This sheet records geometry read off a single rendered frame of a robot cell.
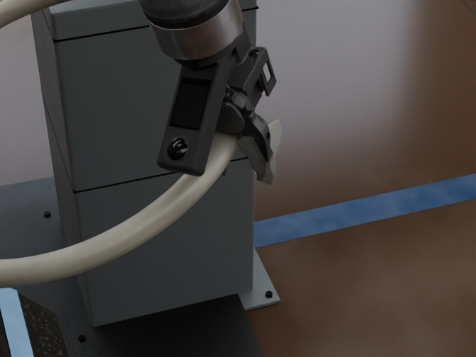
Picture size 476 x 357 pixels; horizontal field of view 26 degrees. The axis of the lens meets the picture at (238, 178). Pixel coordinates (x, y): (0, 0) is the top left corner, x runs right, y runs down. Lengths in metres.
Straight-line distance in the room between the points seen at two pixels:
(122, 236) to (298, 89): 2.18
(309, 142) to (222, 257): 0.69
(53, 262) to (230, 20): 0.30
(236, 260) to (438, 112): 0.98
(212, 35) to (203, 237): 1.38
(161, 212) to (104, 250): 0.07
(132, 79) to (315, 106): 1.18
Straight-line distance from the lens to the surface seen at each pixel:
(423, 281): 2.59
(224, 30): 0.99
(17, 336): 1.40
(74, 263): 1.07
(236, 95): 1.06
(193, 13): 0.97
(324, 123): 3.06
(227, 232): 2.35
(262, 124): 1.08
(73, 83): 2.01
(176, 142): 1.03
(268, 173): 1.14
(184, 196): 1.07
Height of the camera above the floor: 1.80
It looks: 39 degrees down
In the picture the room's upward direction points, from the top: straight up
